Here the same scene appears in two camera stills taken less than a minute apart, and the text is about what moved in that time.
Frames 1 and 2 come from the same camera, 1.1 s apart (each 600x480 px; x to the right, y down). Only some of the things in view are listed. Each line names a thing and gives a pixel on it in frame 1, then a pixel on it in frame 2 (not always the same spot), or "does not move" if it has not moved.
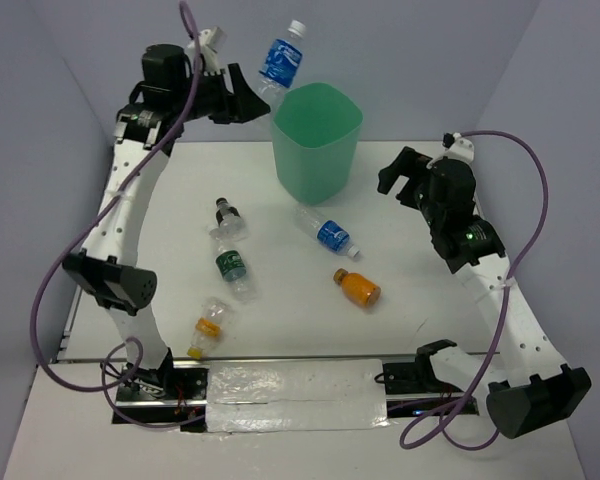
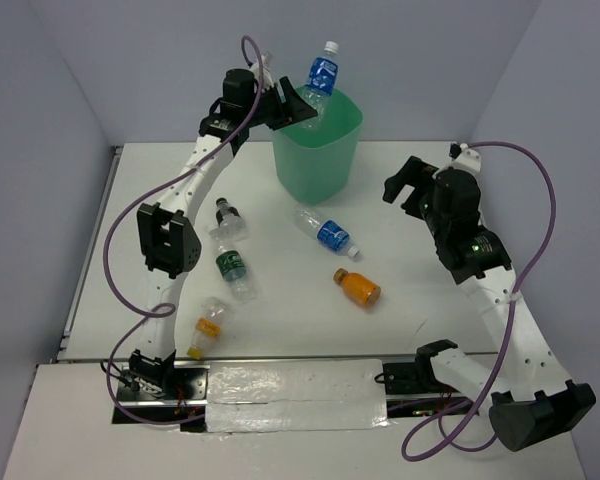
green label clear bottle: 232,269 does not move
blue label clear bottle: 281,66 -> 319,85
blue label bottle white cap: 328,233 does not move
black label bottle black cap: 230,225 does not move
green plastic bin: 315,128 does not move
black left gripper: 240,108 -> 295,111
